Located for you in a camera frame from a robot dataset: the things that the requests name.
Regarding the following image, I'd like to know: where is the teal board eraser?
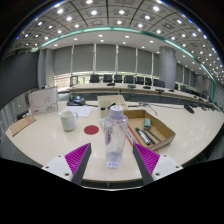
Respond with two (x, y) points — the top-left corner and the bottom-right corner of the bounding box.
(143, 117), (152, 130)

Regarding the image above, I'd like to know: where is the small open white carton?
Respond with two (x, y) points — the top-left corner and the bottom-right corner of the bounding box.
(97, 94), (128, 119)

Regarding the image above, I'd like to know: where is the white printed paper sheet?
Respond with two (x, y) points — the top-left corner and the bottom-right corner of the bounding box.
(58, 105), (94, 119)

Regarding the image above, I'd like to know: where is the white ceramic mug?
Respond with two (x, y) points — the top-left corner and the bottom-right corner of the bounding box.
(59, 110), (79, 132)

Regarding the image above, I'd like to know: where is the large white cardboard box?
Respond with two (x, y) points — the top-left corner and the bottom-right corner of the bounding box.
(27, 86), (60, 116)

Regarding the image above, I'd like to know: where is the black desk telephone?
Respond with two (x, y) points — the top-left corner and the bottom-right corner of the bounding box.
(66, 95), (86, 107)

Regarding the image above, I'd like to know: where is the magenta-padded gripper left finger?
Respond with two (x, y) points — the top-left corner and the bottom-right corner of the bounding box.
(41, 142), (92, 186)

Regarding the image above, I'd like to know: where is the small black desk device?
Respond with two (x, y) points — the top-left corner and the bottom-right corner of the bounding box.
(15, 109), (30, 121)

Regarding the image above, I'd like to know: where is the group of round ceiling lights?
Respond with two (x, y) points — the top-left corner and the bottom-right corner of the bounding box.
(14, 0), (224, 84)

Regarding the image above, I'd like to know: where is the row of black office chairs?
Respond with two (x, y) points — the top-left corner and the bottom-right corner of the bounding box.
(69, 73), (198, 94)

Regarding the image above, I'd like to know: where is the black marker pen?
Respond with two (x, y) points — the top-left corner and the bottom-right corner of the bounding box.
(134, 127), (152, 147)
(143, 128), (163, 144)

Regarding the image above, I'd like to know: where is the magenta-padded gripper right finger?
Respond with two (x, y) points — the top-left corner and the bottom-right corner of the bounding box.
(132, 142), (184, 186)

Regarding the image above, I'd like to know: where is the flat round red coaster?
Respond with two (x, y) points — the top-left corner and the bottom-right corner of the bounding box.
(83, 124), (100, 136)

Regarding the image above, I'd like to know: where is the clear plastic water bottle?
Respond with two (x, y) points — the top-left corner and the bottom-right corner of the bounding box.
(103, 105), (129, 169)

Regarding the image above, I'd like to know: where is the flat brown cardboard envelope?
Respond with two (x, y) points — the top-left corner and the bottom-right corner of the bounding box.
(9, 114), (37, 137)

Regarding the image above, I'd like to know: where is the open red-edged cardboard box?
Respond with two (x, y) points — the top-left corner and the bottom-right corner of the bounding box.
(123, 109), (177, 152)

